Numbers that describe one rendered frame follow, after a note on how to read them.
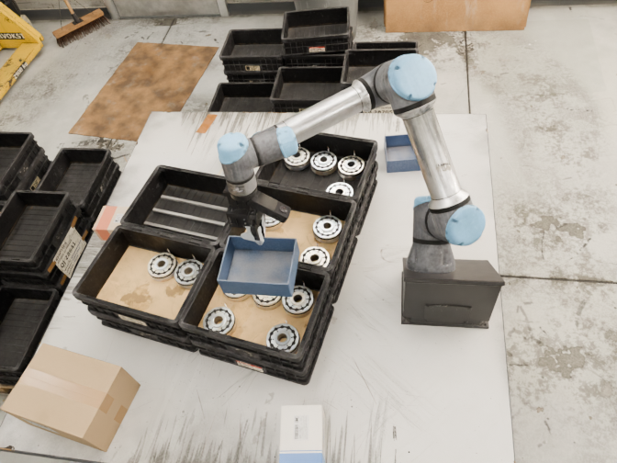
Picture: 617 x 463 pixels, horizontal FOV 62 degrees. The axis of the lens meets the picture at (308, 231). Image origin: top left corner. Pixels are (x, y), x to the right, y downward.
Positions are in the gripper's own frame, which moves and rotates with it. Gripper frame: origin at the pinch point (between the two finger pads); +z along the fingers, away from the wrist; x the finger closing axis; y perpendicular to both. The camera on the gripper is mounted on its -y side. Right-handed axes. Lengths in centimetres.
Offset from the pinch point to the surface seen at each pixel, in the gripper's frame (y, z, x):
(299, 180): 2, 23, -52
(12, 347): 133, 85, 1
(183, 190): 48, 24, -44
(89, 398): 49, 31, 40
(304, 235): -4.3, 25.9, -26.4
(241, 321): 10.0, 30.1, 8.9
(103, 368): 48, 30, 31
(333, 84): 8, 54, -172
